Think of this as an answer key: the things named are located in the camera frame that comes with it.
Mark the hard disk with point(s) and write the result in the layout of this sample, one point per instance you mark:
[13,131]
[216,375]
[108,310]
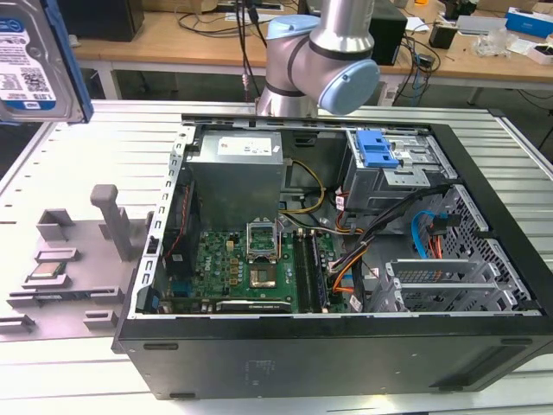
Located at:
[26,65]

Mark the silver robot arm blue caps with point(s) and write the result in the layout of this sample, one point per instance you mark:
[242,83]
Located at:
[337,34]

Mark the metal disk bay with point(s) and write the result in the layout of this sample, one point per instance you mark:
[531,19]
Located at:
[436,281]

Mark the grey power supply unit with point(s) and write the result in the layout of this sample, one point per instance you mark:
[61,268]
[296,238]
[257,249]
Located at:
[233,181]

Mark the black RAM slot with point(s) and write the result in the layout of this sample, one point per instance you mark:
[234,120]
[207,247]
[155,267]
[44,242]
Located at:
[319,276]
[301,272]

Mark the CPU socket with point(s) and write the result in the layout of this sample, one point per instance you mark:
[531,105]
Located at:
[262,277]

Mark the green motherboard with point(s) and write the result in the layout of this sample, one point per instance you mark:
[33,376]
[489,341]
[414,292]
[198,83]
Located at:
[216,263]

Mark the black graphics card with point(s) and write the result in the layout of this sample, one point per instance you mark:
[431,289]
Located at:
[255,306]

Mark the black case fan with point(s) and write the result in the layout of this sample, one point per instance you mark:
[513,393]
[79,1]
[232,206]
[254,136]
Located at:
[181,242]

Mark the metal drive cage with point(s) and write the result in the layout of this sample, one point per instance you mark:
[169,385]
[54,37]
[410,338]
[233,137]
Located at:
[380,186]

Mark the blue drive latch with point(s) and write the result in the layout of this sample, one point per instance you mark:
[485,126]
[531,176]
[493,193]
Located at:
[373,149]

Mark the black open PC case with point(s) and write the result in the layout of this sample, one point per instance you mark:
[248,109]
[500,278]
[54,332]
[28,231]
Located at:
[302,359]

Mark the wooden desk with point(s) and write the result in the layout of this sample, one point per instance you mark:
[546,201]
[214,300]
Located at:
[207,43]

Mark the grey parts rack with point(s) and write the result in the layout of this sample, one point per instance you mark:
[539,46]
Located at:
[86,270]

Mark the black speaker box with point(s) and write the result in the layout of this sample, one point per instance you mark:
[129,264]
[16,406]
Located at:
[389,34]

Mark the RAM stick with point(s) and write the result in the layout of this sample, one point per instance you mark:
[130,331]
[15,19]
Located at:
[60,297]

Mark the silver CPU chip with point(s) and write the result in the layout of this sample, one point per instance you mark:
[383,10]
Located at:
[48,270]

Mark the small black box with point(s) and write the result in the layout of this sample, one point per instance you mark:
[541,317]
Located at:
[440,35]

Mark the large black box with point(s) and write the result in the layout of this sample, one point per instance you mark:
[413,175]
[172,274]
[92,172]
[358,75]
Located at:
[108,17]

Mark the clear plastic bag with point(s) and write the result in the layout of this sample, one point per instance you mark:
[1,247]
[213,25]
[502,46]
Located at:
[494,43]

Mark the silver flat box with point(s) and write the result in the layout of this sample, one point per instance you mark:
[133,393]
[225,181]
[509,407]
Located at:
[479,23]

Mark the blue cardboard box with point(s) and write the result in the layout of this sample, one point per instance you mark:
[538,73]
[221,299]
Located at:
[529,19]

